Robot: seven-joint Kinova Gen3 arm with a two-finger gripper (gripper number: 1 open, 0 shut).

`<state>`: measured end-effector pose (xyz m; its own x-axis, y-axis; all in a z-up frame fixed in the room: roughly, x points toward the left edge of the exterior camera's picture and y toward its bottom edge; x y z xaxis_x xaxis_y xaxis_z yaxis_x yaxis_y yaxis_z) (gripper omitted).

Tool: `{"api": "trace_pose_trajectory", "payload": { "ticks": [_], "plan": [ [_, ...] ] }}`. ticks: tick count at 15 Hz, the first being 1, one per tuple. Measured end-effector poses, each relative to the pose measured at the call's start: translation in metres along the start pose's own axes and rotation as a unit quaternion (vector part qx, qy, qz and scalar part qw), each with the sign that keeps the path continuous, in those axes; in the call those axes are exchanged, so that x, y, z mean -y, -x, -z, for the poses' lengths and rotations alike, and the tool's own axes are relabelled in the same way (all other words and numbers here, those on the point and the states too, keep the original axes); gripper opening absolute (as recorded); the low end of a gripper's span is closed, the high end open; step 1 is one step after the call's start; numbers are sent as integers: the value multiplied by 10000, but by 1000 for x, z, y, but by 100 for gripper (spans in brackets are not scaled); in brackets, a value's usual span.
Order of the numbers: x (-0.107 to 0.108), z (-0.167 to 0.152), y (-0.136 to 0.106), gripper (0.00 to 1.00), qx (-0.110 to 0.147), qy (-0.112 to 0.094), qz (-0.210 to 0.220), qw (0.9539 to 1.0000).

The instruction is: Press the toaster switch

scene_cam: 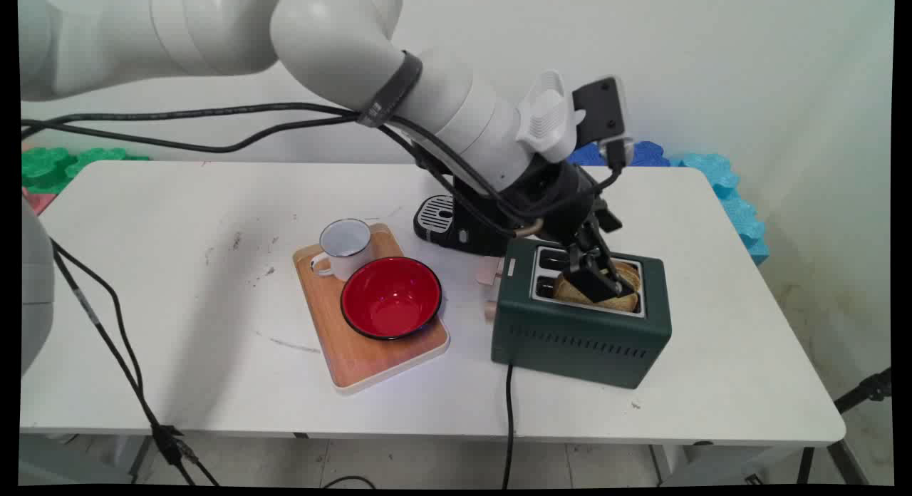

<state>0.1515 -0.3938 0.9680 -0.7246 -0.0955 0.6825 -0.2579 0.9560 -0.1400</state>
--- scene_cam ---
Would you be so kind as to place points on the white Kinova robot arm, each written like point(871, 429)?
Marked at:
point(335, 40)

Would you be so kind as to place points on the red foam mat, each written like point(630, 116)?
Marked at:
point(35, 199)

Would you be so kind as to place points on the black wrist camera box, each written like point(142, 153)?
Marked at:
point(598, 111)

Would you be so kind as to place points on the wooden serving board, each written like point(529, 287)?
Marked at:
point(356, 360)

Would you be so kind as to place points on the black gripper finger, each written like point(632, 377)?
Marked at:
point(618, 271)
point(593, 285)

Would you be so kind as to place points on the toasted bread slice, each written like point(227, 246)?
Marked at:
point(621, 300)

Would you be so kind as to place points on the black coffee machine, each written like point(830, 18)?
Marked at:
point(456, 229)

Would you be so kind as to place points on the red bowl with black rim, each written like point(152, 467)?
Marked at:
point(390, 300)

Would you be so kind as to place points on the beige toaster knob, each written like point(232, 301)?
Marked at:
point(491, 310)

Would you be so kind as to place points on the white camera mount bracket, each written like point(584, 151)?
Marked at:
point(547, 118)

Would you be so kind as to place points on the white enamel mug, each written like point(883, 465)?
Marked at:
point(345, 246)

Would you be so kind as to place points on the light blue foam mat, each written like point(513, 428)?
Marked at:
point(734, 204)

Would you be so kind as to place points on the green foam mat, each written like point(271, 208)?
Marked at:
point(64, 164)

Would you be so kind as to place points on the black tripod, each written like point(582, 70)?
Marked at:
point(858, 393)

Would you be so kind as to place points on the dark green two-slot toaster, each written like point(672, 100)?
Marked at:
point(577, 339)

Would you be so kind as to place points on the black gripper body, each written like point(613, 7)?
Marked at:
point(563, 197)

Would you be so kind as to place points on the beige toaster lever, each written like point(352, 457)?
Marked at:
point(490, 271)

